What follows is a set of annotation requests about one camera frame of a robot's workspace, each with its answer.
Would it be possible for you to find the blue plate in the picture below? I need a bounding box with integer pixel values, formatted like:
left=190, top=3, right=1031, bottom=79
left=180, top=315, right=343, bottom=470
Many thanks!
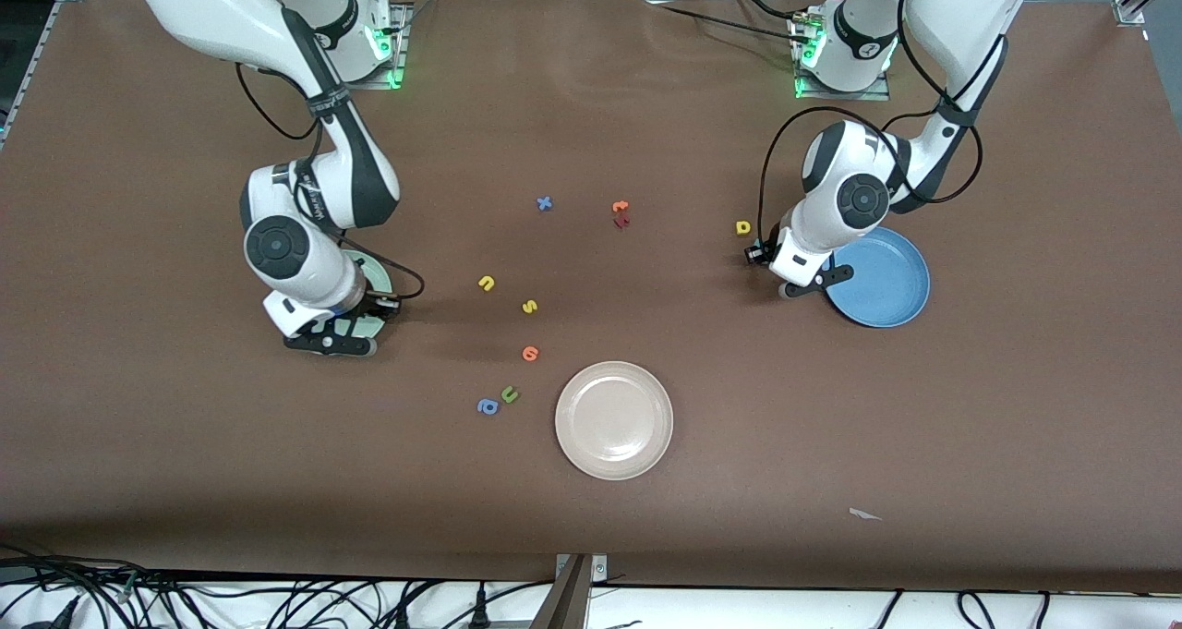
left=822, top=225, right=932, bottom=329

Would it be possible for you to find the green plate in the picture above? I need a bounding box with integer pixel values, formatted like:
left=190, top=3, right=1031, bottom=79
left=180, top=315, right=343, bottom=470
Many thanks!
left=344, top=248, right=395, bottom=342

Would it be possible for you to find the white plate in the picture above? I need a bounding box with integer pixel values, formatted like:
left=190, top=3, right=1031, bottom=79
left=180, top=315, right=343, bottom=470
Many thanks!
left=554, top=360, right=675, bottom=481

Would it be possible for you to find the brown table mat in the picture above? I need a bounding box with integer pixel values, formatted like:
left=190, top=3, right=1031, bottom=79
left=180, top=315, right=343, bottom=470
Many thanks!
left=0, top=0, right=1182, bottom=593

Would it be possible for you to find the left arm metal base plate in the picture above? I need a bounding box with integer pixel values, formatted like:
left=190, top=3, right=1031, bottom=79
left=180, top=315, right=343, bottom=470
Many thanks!
left=792, top=10, right=893, bottom=103

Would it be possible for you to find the black base cable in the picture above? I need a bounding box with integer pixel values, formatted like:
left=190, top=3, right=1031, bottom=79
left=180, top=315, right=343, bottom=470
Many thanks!
left=645, top=3, right=802, bottom=39
left=734, top=0, right=809, bottom=25

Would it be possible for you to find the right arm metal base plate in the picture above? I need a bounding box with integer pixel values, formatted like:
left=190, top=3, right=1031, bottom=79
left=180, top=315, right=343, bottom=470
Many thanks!
left=307, top=1, right=411, bottom=91

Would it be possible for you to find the metal table bracket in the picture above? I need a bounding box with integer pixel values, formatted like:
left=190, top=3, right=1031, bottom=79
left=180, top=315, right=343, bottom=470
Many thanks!
left=557, top=553, right=609, bottom=629

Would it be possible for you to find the dark grey floor cable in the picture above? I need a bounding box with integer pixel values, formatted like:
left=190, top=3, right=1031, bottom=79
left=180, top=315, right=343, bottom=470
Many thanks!
left=0, top=555, right=139, bottom=602

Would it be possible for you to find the black cable connector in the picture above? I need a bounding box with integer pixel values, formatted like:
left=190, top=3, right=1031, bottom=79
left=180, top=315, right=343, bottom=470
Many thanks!
left=18, top=597, right=79, bottom=629

